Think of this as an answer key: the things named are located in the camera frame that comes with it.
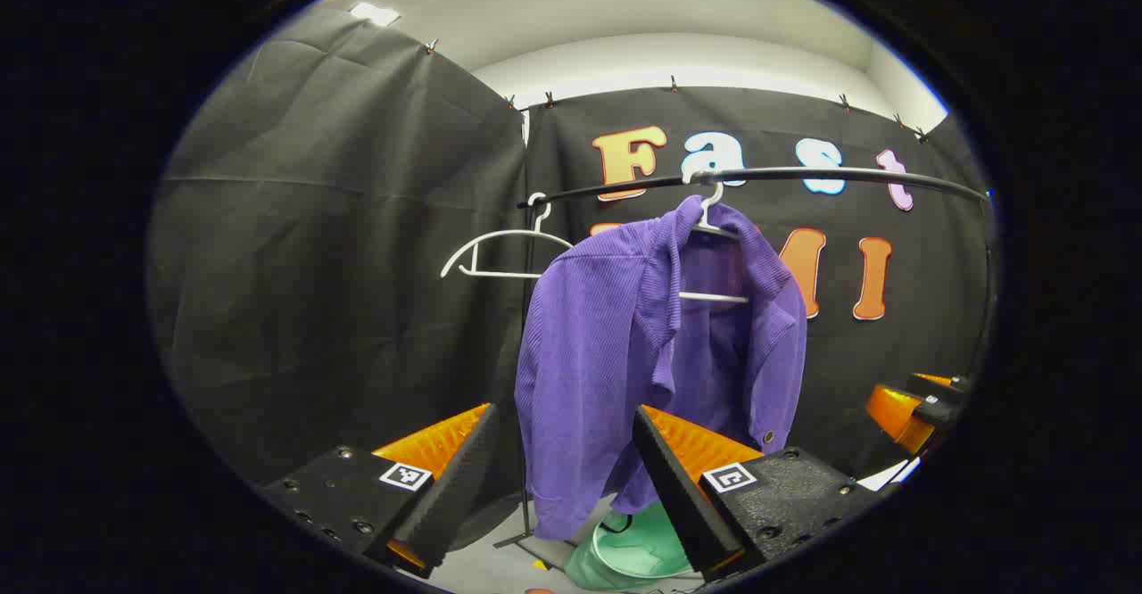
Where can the black clothes rack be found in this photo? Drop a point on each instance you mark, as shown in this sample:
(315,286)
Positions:
(803,172)

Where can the purple ribbed jacket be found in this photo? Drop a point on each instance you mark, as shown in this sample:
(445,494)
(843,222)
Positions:
(589,353)

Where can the white clothes hanger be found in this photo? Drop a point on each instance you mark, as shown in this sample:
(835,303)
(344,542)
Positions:
(500,235)
(714,297)

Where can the small ceiling light panel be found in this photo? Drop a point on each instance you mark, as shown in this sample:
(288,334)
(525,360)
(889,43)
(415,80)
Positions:
(375,12)

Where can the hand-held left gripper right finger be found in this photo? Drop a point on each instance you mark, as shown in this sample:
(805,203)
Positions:
(678,487)

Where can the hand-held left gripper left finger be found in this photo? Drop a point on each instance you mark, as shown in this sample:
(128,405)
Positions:
(455,487)

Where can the black backdrop cloth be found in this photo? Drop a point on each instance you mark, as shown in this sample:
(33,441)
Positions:
(339,309)
(892,371)

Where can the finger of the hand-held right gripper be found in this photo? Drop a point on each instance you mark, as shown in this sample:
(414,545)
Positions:
(897,416)
(941,386)

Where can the green laundry hamper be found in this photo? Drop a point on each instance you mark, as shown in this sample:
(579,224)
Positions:
(642,554)

